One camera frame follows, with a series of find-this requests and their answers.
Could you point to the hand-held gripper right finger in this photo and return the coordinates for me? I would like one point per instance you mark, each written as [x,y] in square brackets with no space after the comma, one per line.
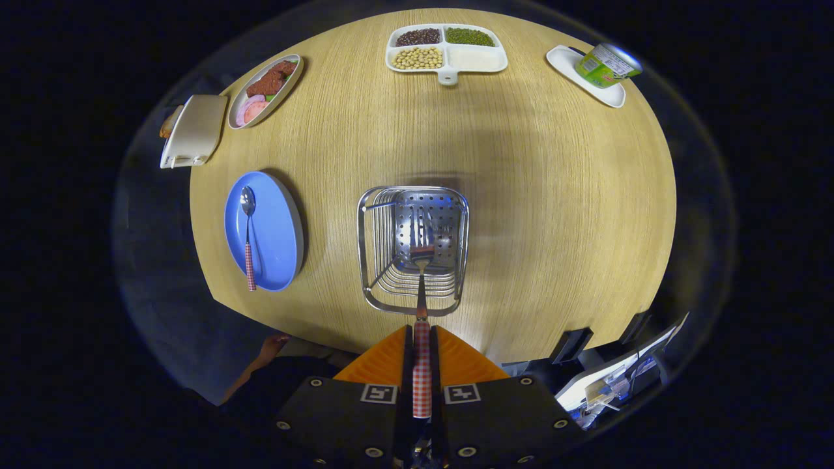
[435,365]

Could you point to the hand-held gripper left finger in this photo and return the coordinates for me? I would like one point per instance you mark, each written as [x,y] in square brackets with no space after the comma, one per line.
[408,365]

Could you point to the perforated steel cutlery basket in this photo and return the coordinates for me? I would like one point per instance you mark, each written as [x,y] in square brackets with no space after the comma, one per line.
[430,208]

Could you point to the round blue plate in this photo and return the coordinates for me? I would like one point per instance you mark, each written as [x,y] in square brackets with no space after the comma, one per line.
[277,228]

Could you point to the pink ham slices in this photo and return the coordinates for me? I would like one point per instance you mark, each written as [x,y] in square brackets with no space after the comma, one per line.
[251,111]

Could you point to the oval white food plate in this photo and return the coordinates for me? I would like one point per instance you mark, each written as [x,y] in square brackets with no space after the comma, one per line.
[291,85]

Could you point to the pile of yellow soybeans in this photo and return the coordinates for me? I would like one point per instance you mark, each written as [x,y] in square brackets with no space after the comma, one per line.
[417,58]

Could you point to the white divided tray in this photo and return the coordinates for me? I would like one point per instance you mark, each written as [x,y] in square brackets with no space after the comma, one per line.
[479,58]

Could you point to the brown meat slices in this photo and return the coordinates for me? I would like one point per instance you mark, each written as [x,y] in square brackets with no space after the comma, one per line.
[267,83]

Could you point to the cream white toaster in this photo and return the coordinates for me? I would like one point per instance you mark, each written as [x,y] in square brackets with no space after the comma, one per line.
[199,127]

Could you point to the small white dish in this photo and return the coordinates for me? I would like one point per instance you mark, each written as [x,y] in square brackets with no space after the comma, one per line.
[567,65]

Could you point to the pile of dark red beans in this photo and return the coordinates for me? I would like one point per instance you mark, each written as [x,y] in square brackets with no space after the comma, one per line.
[418,37]

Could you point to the pile of green beans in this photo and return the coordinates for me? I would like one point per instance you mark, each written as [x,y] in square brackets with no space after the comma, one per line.
[470,37]

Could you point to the toasted bread slice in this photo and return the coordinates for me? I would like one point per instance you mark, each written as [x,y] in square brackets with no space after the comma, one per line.
[168,125]

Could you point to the green label metal bottle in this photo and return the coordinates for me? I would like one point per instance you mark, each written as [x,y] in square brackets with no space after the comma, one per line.
[606,66]

